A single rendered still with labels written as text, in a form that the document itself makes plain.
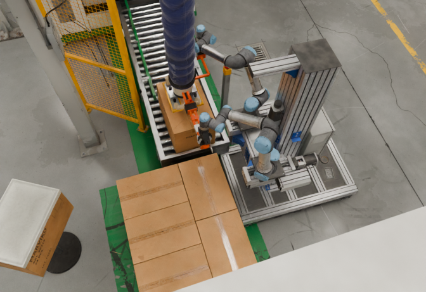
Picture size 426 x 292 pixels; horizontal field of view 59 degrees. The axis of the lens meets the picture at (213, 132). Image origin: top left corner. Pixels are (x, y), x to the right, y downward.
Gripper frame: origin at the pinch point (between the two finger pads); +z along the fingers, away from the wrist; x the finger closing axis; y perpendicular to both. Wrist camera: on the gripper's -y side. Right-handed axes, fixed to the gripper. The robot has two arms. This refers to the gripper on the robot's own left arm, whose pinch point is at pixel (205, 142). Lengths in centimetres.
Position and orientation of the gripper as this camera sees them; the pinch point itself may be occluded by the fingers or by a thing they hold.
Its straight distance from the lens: 297.3
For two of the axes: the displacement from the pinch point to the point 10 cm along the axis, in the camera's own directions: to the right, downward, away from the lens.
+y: -3.1, -8.2, 4.8
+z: -0.3, 5.1, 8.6
